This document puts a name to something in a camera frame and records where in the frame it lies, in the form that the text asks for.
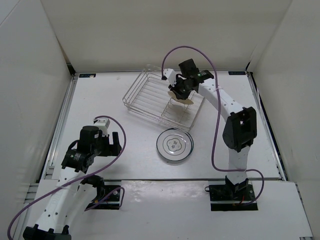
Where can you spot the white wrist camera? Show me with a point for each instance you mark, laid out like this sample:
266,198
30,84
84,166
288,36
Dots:
103,124
168,74

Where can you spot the beige plate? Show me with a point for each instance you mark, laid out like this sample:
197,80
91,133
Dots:
182,101

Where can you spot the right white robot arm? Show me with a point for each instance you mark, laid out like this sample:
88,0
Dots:
240,128

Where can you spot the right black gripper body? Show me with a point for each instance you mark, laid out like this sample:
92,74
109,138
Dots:
184,85

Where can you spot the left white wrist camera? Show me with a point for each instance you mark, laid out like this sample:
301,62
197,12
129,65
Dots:
103,124

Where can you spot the white plate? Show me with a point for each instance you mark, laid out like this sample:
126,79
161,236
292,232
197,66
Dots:
174,145

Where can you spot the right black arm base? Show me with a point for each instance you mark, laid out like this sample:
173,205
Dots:
222,200

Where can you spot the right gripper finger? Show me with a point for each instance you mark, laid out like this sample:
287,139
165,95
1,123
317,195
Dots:
179,78
178,93

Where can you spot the blue corner sticker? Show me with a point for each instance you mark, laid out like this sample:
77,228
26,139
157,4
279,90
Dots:
87,75
236,73

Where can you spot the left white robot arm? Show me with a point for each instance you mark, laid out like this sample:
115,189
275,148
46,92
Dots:
75,187

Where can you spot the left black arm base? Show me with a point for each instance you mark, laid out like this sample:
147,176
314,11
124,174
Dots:
109,197

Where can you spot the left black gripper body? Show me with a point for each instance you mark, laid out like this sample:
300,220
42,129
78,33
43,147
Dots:
103,148

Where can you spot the right blue corner sticker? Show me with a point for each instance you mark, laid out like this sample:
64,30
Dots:
236,73

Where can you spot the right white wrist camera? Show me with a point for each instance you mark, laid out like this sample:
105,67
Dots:
168,74

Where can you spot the left blue corner sticker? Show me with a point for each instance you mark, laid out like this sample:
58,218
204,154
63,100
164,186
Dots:
87,75

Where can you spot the silver wire dish rack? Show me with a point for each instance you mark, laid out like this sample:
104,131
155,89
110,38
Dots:
148,96

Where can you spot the aluminium table rail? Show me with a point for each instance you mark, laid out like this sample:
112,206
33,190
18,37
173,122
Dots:
52,154

